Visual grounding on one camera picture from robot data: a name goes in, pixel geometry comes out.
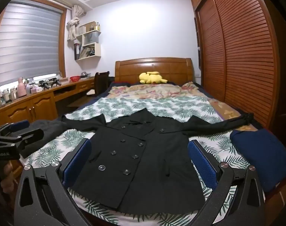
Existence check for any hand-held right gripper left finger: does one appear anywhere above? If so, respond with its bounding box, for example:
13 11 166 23
13 138 93 226

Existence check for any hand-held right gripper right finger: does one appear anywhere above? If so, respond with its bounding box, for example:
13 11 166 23
187 139 267 226

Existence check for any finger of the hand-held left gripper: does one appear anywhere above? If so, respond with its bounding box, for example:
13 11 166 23
0 128 44 158
0 120 30 137

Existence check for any black button coat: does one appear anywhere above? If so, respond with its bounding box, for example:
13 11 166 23
61 108 254 213

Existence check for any navy blue garment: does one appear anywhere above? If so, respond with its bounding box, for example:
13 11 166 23
230 128 286 192

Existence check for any person's left hand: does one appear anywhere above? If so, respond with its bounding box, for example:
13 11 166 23
2 163 17 195

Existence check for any grey folded garment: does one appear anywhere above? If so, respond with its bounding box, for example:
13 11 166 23
10 120 68 159

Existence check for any wooden desk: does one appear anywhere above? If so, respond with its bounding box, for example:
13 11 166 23
0 76 96 134

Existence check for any pink bottle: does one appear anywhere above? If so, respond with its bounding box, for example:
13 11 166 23
17 78 26 97

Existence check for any dark wooden chair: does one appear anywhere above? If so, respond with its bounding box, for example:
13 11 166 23
86 71 110 97

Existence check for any leaf print bed sheet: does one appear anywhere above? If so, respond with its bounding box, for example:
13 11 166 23
21 94 266 218

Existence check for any grey window blind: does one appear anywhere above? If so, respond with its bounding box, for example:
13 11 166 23
0 1 66 87

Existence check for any floral blanket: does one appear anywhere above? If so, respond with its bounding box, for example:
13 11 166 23
109 81 202 99

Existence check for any yellow plush toy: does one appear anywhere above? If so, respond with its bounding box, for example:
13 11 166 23
139 71 168 84

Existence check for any wooden bed headboard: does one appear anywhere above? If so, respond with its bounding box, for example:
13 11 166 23
115 58 195 85

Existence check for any grey bag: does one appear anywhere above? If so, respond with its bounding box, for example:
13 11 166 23
83 32 100 46

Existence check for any beige tied curtain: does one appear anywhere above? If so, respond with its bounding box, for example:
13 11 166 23
67 5 87 41

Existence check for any wooden slatted wardrobe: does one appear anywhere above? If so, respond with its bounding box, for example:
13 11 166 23
190 0 284 130

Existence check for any white wall shelf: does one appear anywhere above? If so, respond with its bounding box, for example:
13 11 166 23
74 22 102 60

